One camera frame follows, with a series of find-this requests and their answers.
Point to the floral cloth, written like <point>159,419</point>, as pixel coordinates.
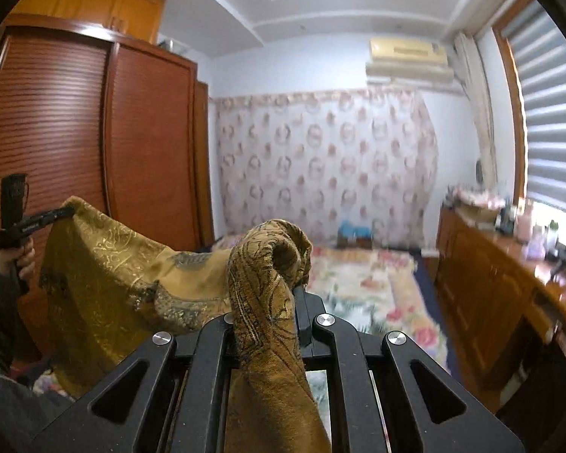
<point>478,197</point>

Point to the golden patterned shirt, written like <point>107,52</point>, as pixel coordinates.
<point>122,269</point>

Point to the cardboard box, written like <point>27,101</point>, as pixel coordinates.
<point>478,213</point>

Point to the floral blanket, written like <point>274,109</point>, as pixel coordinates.
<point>372,288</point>

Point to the cream air conditioner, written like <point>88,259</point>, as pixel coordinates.
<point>405,54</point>

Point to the dark blue mattress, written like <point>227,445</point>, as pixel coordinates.
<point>427,283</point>

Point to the blue cloth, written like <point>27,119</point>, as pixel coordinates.
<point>356,229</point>

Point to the circle patterned wall curtain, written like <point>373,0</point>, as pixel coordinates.
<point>320,165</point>

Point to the dark chair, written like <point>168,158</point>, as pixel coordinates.
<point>537,387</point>

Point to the wooden sideboard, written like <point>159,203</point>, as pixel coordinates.
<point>481,292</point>

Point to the person's left hand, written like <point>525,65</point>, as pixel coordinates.
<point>26,259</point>

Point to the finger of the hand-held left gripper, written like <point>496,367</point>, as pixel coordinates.
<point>42,220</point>

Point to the pink bottle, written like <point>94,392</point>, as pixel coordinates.
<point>524,222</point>

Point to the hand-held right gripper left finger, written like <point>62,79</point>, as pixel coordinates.
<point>217,335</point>

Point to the white plastic jar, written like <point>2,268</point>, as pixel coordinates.
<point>536,245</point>

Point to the person's dark grey clothing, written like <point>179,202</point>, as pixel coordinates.
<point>19,415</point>

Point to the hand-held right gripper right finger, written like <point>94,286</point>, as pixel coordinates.
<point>306,321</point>

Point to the bundled cream curtain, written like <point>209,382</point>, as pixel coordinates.
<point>481,118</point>

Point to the grey window blind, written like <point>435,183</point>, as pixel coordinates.
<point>552,127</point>

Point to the wooden louvred wardrobe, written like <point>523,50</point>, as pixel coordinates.
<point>137,151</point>

